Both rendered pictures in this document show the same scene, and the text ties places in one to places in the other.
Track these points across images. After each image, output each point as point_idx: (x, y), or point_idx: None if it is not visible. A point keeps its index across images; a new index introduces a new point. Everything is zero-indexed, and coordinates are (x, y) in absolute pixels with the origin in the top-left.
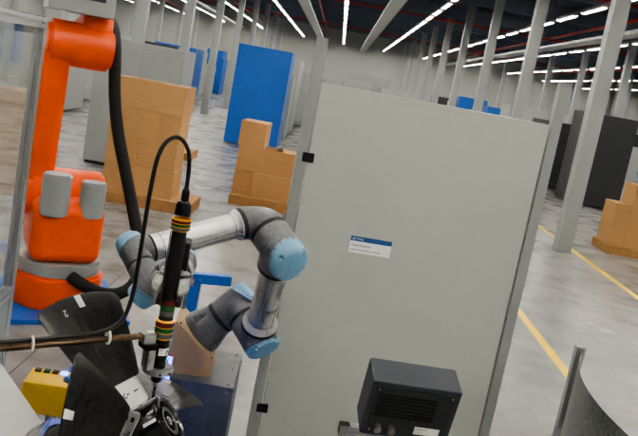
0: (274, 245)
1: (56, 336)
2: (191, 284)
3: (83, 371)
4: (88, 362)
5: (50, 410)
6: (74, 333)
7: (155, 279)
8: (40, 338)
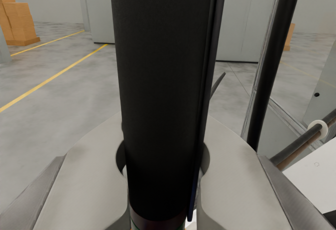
0: None
1: (304, 134)
2: (45, 171)
3: (214, 86)
4: (216, 86)
5: None
6: (294, 144)
7: (242, 146)
8: (313, 126)
